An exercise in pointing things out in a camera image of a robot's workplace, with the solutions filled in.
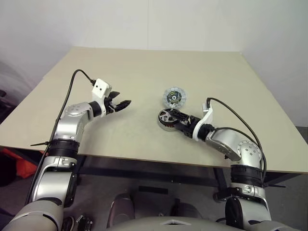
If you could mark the round transparent disc part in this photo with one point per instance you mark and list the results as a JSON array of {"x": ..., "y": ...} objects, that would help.
[{"x": 175, "y": 97}]

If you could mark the grey robot torso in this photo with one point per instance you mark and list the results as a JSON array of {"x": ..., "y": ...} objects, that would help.
[{"x": 173, "y": 225}]

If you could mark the black table frame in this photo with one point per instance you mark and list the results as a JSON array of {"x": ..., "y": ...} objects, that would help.
[{"x": 154, "y": 172}]

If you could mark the black connector box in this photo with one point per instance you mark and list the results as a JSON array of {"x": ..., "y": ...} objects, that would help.
[{"x": 84, "y": 222}]

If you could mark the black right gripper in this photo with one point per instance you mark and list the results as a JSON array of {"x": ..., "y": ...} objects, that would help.
[{"x": 190, "y": 126}]

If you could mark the orange object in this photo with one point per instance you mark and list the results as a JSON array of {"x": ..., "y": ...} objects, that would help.
[{"x": 24, "y": 166}]

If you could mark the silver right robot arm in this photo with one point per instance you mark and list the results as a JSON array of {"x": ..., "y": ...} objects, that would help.
[{"x": 226, "y": 142}]

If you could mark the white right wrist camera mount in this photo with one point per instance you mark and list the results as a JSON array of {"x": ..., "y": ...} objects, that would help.
[{"x": 207, "y": 119}]

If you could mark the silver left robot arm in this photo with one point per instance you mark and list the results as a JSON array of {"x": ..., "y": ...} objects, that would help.
[{"x": 69, "y": 125}]

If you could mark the dark rounded shape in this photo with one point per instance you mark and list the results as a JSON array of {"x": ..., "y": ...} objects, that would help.
[
  {"x": 121, "y": 209},
  {"x": 185, "y": 209}
]

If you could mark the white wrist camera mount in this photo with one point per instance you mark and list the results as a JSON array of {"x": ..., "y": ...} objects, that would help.
[
  {"x": 99, "y": 90},
  {"x": 207, "y": 119}
]

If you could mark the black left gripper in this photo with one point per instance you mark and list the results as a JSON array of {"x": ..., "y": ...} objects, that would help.
[{"x": 110, "y": 106}]

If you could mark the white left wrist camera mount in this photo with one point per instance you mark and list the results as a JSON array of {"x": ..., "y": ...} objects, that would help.
[{"x": 99, "y": 90}]

